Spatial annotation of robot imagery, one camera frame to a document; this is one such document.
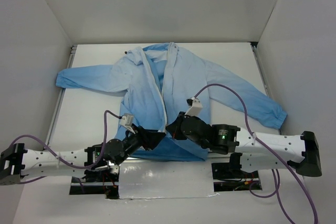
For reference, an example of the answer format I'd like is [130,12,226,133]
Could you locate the light blue zip jacket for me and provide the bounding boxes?
[55,41,288,162]

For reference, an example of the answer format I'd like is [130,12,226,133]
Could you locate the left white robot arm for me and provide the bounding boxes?
[1,127,166,186]

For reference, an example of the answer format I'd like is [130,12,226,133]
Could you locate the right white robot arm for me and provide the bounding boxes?
[166,112,322,177]

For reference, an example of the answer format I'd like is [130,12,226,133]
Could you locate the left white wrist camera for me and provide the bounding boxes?
[120,113,134,133]

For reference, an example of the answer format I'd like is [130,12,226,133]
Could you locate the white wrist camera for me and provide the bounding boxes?
[120,113,134,133]
[185,97,203,116]

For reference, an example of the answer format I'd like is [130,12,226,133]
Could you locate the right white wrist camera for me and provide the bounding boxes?
[185,97,203,116]

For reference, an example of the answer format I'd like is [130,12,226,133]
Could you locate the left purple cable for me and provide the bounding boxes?
[7,110,124,185]

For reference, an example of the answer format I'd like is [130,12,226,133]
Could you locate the purple cable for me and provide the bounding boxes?
[194,83,319,224]
[7,110,124,185]

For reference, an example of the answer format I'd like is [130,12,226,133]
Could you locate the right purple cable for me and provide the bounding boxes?
[194,83,319,224]

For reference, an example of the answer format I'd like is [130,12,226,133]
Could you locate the aluminium rail frame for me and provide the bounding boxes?
[39,40,292,196]

